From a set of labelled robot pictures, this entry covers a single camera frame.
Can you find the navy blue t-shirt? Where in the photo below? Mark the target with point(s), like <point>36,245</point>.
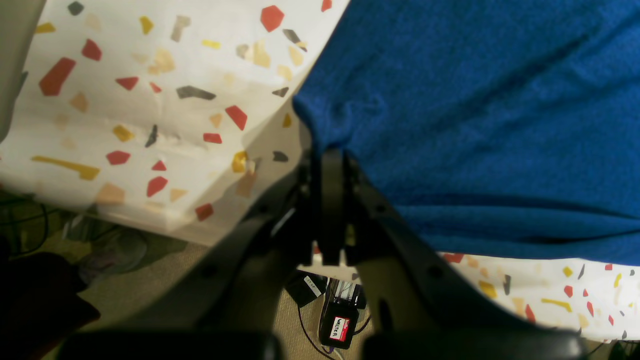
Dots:
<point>504,128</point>

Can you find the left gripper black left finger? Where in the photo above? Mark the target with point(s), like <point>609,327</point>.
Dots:
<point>224,308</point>

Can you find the terrazzo patterned tablecloth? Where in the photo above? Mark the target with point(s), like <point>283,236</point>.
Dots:
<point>176,116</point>

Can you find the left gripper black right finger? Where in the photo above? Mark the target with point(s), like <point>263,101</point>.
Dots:
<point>421,308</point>

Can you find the black power adapter red label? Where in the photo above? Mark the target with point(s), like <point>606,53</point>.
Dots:
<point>340,320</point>

